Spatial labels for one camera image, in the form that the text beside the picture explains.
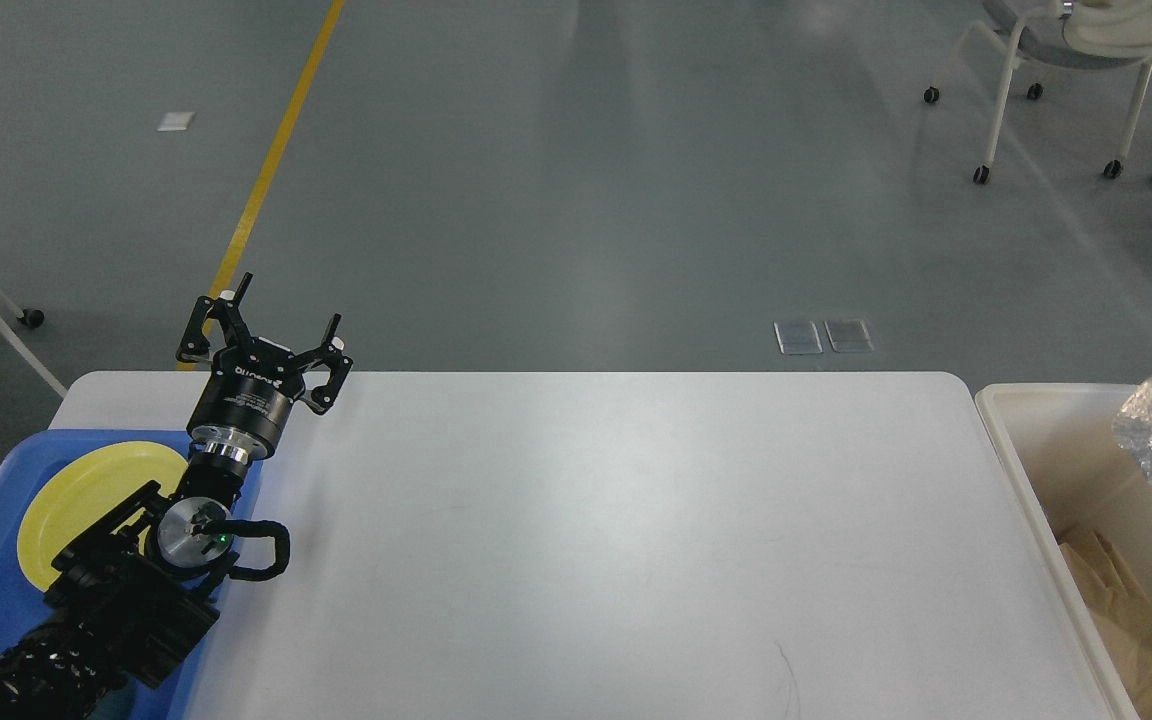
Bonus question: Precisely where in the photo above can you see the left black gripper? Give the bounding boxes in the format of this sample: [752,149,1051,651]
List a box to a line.
[175,272,353,461]

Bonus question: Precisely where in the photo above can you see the yellow plate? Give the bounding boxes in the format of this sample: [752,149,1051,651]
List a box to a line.
[15,441,185,592]

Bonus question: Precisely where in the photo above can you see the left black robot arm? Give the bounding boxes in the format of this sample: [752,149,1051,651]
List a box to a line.
[0,274,355,719]

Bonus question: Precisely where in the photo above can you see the grey floor outlet plates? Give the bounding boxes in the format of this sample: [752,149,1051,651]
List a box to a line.
[772,319,876,356]

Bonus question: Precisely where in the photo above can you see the white plastic bin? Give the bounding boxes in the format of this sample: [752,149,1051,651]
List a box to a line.
[975,382,1152,719]

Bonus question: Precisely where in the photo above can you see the white rolling chair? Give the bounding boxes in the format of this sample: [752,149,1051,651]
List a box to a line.
[922,1,1152,184]

